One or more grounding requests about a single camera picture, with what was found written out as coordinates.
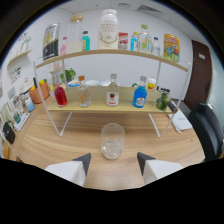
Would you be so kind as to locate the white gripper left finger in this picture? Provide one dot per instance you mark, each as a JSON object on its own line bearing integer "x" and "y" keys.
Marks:
{"x": 71, "y": 170}

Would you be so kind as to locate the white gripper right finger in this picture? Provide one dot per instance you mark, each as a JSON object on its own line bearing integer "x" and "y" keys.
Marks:
{"x": 156, "y": 168}

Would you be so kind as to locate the small red syrup bottle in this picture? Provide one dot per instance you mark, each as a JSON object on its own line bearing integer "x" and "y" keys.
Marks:
{"x": 61, "y": 96}

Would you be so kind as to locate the yellow orange drink can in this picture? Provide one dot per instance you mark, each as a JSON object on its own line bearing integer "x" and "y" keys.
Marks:
{"x": 171, "y": 48}

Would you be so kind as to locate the clear bottle with green cap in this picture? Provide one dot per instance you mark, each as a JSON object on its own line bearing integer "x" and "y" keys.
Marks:
{"x": 144, "y": 41}

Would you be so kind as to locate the small pale blue cup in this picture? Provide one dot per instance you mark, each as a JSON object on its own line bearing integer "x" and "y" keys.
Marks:
{"x": 29, "y": 105}

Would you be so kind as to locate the clear drinking glass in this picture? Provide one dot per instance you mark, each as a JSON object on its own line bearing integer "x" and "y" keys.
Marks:
{"x": 112, "y": 141}

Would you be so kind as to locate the dark wooden muddler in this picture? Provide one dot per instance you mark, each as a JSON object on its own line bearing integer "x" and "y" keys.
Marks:
{"x": 173, "y": 107}

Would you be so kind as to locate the black sofa chair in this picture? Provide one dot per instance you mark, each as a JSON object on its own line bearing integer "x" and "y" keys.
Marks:
{"x": 208, "y": 130}

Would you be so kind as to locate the glass bowl of limes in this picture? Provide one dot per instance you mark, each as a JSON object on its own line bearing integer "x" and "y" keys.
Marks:
{"x": 162, "y": 101}

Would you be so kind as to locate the white tray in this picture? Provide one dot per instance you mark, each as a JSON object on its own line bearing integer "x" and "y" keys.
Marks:
{"x": 22, "y": 122}

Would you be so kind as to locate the white two-tier wooden shelf rack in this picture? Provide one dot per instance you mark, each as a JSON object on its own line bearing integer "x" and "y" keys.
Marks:
{"x": 100, "y": 106}

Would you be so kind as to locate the black handbag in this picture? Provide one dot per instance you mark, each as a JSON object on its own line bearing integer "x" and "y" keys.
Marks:
{"x": 8, "y": 133}

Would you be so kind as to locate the blue liquid bottle grey cap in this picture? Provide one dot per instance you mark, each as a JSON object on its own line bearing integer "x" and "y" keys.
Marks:
{"x": 139, "y": 97}

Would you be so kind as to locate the clear bottle with orange label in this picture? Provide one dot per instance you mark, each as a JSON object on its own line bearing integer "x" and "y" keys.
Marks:
{"x": 84, "y": 97}

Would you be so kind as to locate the orange pot with utensils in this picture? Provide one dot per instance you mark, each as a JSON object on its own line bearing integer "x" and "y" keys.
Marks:
{"x": 39, "y": 94}

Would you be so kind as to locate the clear bottle with red label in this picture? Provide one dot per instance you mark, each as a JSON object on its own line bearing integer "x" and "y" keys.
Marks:
{"x": 112, "y": 96}

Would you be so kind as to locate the green mug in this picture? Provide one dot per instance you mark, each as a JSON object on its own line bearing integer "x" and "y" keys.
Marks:
{"x": 136, "y": 85}

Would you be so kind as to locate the green potted plant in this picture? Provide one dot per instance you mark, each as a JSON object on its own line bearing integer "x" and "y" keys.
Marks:
{"x": 69, "y": 74}

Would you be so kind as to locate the dark brown door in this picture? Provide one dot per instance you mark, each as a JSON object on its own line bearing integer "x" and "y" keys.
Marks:
{"x": 200, "y": 80}

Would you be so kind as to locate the clear bottle with blue cap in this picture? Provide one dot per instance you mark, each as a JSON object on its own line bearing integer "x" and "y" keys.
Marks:
{"x": 155, "y": 47}

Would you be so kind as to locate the white door sign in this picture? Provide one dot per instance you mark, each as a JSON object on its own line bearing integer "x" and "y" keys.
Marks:
{"x": 202, "y": 56}

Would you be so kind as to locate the small pink bottle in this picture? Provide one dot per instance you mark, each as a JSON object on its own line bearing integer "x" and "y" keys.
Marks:
{"x": 63, "y": 48}

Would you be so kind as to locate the small teal bottle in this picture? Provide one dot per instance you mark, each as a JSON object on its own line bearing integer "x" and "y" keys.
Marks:
{"x": 86, "y": 42}

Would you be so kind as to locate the tall black yellow can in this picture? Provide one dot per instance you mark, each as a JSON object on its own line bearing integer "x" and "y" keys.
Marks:
{"x": 51, "y": 41}

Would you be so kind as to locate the glass bottle with cork lid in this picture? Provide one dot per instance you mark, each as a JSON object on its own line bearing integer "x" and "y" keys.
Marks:
{"x": 75, "y": 35}

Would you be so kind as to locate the white figurine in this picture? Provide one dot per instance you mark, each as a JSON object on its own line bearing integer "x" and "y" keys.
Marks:
{"x": 25, "y": 41}

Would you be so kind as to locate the large white bottle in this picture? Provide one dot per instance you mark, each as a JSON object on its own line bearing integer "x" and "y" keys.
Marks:
{"x": 108, "y": 31}

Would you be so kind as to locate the ceiling air vent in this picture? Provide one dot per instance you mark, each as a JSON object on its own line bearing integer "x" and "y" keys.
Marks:
{"x": 149, "y": 8}

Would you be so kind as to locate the square ceiling fixture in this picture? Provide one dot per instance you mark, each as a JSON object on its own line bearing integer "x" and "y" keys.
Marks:
{"x": 124, "y": 5}

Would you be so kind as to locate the wooden wall shelf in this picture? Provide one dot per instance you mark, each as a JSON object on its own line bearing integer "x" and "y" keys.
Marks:
{"x": 20, "y": 56}

